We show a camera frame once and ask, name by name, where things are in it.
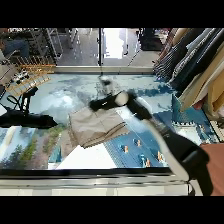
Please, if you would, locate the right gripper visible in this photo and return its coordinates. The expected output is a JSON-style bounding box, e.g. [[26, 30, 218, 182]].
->
[[88, 94, 118, 112]]

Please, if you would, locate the beige garment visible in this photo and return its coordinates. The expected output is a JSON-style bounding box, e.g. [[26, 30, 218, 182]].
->
[[67, 106, 130, 150]]

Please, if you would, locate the row of hanging clothes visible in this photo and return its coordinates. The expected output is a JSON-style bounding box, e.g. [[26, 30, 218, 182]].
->
[[152, 27, 224, 118]]

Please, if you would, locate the silver frame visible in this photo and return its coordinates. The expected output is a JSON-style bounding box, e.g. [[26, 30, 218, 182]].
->
[[0, 169, 201, 197]]

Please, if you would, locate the black cable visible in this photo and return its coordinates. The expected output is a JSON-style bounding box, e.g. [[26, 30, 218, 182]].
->
[[5, 94, 24, 112]]

